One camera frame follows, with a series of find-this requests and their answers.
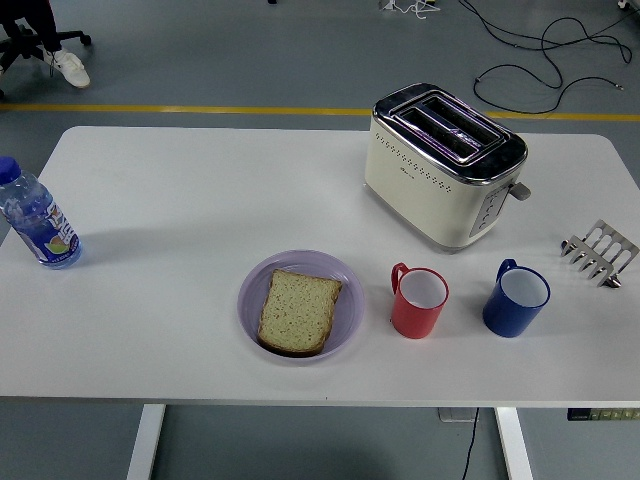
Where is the table control panel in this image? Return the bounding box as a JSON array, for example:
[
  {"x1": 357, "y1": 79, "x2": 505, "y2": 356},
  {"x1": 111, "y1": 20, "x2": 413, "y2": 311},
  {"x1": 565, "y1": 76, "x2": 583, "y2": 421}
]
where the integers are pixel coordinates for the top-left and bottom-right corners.
[{"x1": 566, "y1": 407, "x2": 640, "y2": 422}]

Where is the black floor cable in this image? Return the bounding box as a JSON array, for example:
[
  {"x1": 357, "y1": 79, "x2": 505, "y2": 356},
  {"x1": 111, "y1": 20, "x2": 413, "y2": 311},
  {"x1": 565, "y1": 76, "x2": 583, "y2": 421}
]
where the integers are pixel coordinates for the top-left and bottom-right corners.
[
  {"x1": 458, "y1": 0, "x2": 640, "y2": 65},
  {"x1": 472, "y1": 62, "x2": 626, "y2": 116}
]

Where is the red cup white inside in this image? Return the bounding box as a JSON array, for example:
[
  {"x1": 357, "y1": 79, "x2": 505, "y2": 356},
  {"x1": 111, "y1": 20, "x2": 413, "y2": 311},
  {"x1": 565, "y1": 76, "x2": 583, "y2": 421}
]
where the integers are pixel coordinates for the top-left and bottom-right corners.
[{"x1": 390, "y1": 262, "x2": 450, "y2": 341}]

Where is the white floor cable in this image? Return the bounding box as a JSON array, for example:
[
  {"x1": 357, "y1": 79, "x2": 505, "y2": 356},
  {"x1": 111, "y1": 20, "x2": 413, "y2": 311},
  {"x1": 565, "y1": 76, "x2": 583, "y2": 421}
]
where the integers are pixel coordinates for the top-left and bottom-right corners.
[{"x1": 377, "y1": 0, "x2": 441, "y2": 22}]

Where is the grey box under table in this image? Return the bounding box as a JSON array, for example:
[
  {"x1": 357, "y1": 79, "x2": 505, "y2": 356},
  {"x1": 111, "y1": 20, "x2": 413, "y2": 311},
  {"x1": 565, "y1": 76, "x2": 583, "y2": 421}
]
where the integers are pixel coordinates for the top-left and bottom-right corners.
[{"x1": 437, "y1": 407, "x2": 479, "y2": 424}]

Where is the slice of bread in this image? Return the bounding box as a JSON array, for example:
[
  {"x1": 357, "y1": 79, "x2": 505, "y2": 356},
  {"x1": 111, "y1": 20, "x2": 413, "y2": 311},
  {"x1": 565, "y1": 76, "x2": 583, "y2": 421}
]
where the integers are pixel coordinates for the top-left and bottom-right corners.
[{"x1": 256, "y1": 268, "x2": 344, "y2": 358}]

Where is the thin black hanging cable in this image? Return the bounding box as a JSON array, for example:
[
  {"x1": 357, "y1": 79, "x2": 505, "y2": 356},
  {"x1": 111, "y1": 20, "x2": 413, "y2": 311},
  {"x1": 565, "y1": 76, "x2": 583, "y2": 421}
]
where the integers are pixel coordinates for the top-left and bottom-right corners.
[{"x1": 459, "y1": 407, "x2": 480, "y2": 480}]

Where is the white table leg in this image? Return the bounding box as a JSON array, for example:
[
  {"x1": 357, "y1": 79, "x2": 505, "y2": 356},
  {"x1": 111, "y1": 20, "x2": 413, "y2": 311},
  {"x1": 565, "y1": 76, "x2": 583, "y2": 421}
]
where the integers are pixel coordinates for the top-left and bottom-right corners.
[
  {"x1": 494, "y1": 406, "x2": 534, "y2": 480},
  {"x1": 125, "y1": 403, "x2": 167, "y2": 480}
]

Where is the purple plate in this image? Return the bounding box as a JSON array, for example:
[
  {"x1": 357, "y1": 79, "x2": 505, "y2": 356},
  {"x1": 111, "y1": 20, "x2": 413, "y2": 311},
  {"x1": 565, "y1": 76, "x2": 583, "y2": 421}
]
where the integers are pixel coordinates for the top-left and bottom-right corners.
[{"x1": 236, "y1": 249, "x2": 366, "y2": 368}]

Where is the cream and chrome toaster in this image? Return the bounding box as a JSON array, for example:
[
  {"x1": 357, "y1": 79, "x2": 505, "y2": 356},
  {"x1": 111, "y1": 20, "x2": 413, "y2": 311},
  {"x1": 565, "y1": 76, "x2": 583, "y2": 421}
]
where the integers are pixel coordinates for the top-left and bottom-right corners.
[{"x1": 363, "y1": 82, "x2": 532, "y2": 255}]

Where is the blue cup white inside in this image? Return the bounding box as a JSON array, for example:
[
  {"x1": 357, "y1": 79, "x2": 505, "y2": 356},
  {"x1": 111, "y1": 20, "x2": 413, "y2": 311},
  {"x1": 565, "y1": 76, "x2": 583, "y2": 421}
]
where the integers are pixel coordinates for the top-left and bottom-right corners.
[{"x1": 482, "y1": 258, "x2": 552, "y2": 339}]

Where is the metal toast rack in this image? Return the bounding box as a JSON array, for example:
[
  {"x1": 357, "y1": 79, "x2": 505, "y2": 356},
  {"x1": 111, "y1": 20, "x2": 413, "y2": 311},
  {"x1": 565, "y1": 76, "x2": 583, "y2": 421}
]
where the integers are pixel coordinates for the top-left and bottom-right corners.
[{"x1": 559, "y1": 218, "x2": 640, "y2": 290}]

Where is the clear bottle blue cap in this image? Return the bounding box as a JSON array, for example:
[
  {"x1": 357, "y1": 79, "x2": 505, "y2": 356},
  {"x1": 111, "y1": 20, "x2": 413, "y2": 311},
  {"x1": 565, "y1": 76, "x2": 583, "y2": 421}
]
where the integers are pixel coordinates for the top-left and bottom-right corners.
[{"x1": 0, "y1": 155, "x2": 83, "y2": 271}]

